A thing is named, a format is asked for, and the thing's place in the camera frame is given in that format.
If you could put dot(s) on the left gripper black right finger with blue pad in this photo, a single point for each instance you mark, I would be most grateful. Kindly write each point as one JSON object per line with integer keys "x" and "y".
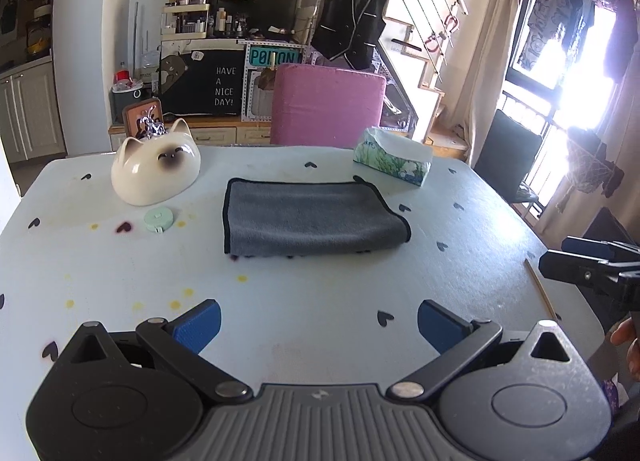
{"x": 460, "y": 345}

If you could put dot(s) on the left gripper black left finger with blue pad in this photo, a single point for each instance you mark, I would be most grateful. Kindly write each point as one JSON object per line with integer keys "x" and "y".
{"x": 176, "y": 346}

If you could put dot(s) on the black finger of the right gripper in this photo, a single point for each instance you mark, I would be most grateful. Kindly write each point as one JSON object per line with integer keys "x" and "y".
{"x": 581, "y": 262}

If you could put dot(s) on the purple grey microfibre towel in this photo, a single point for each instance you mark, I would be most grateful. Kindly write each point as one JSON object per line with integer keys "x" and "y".
{"x": 290, "y": 219}

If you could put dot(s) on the person's right hand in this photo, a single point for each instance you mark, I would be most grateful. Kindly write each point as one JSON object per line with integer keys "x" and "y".
{"x": 626, "y": 334}

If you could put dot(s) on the wooden pencil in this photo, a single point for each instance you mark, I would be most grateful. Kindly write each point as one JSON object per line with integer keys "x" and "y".
{"x": 541, "y": 290}

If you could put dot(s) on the mint green tape measure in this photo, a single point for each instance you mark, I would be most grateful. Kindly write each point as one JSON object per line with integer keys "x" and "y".
{"x": 158, "y": 219}

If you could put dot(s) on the black chair by window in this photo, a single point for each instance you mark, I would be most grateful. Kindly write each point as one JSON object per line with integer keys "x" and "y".
{"x": 507, "y": 157}

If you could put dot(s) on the ceramic cat head ornament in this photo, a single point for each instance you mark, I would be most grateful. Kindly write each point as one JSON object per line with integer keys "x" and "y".
{"x": 150, "y": 171}

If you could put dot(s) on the green floral tissue box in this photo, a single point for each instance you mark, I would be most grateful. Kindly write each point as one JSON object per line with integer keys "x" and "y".
{"x": 394, "y": 155}

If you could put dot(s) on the silver metal figurine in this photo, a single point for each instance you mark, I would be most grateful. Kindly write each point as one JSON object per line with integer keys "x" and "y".
{"x": 149, "y": 126}

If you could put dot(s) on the beige curtain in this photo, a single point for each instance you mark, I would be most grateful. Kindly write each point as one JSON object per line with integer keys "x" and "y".
{"x": 475, "y": 108}

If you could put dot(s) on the orange framed picture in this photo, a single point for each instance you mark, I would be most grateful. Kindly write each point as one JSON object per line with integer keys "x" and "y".
{"x": 133, "y": 111}

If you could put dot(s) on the white cabinet doors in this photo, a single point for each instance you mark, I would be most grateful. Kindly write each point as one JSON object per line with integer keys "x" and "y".
{"x": 30, "y": 124}

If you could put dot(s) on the black have a nice day sign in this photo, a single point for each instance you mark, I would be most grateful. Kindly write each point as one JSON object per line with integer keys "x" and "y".
{"x": 202, "y": 82}

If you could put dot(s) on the pink upholstered chair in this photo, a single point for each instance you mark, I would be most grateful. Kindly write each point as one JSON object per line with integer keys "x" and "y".
{"x": 318, "y": 106}

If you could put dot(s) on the hanging patterned garment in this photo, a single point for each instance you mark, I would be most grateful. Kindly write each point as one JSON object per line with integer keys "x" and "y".
{"x": 545, "y": 22}

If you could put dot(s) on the teal potion sign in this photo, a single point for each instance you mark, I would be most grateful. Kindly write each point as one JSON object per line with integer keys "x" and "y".
{"x": 266, "y": 56}

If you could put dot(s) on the cluttered shelf with bottles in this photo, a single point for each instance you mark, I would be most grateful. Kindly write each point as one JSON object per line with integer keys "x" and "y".
{"x": 281, "y": 20}

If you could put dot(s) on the black jacket white trim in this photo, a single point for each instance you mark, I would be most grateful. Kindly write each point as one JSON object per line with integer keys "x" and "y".
{"x": 350, "y": 29}

